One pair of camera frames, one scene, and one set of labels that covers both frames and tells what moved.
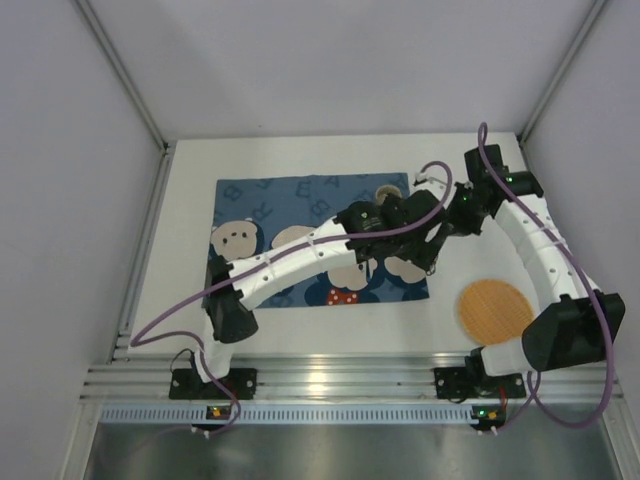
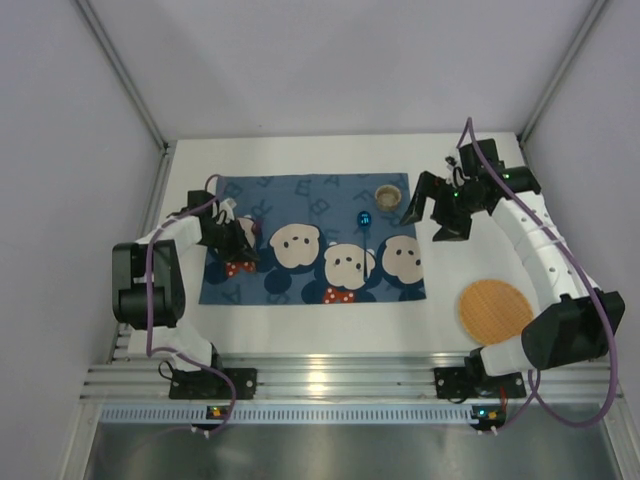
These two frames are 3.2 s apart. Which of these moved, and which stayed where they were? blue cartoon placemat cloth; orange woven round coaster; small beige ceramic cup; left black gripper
Moved: left black gripper
Stayed: small beige ceramic cup; orange woven round coaster; blue cartoon placemat cloth
